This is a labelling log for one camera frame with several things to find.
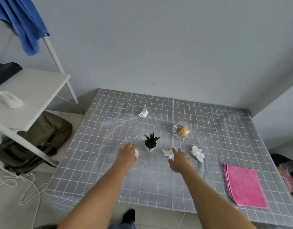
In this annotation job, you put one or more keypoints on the person's right hand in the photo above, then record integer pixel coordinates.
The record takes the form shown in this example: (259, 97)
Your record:
(181, 162)

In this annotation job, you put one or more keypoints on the clear glass bowl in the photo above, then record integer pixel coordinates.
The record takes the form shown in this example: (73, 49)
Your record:
(178, 135)

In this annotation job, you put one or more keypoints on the grey checked tablecloth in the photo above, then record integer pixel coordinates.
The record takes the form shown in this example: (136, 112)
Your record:
(208, 116)

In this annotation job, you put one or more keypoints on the person's left forearm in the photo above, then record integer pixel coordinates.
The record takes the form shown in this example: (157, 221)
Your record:
(98, 200)

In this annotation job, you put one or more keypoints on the white shelf rack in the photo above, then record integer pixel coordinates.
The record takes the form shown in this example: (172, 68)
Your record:
(36, 92)

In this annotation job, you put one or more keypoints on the person's left hand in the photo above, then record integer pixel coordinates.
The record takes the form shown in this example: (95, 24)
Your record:
(127, 156)

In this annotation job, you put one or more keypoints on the scattered white crumbs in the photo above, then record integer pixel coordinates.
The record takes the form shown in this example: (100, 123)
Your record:
(123, 141)

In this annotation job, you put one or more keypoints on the brown snack pieces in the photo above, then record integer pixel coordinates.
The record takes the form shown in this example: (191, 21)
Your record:
(178, 128)

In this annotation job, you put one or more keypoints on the olive green backpack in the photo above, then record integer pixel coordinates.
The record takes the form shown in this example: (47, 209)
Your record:
(48, 131)

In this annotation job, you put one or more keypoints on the black sock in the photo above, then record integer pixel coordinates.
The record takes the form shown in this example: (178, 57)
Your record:
(129, 215)

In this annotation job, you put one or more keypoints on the black item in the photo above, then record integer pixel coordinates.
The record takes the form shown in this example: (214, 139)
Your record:
(3, 71)

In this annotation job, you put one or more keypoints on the pink cleaning cloth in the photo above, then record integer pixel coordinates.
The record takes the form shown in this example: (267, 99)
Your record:
(244, 186)

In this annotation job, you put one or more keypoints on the blue garment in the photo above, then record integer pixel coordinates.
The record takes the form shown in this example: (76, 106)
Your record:
(20, 21)

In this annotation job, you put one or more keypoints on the small potted succulent plant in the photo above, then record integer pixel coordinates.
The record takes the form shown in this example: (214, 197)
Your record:
(150, 148)

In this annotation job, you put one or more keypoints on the person's right forearm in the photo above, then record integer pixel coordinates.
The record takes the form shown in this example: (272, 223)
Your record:
(213, 202)

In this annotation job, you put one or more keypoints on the blue grey jeans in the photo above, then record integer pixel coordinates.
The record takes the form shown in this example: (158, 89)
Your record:
(122, 225)

